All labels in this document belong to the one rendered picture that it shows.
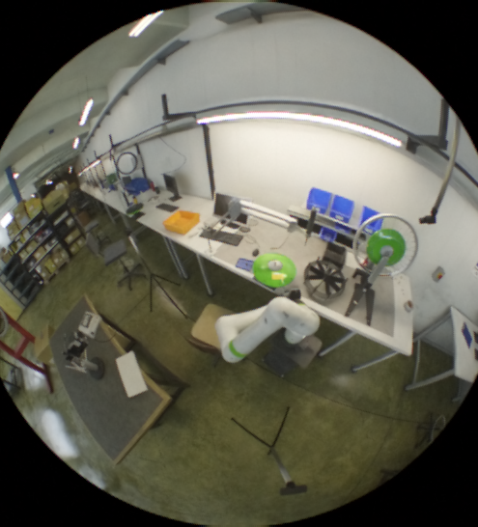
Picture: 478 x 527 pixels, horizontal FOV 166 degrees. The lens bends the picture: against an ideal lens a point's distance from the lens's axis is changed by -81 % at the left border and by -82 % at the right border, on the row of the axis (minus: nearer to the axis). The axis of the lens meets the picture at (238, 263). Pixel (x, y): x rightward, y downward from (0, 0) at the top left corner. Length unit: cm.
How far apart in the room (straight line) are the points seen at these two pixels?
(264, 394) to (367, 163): 240
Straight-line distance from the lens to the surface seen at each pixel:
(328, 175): 168
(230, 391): 194
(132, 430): 121
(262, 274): 110
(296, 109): 120
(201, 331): 144
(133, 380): 114
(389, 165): 168
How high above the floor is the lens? 193
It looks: 47 degrees down
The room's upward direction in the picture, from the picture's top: 4 degrees counter-clockwise
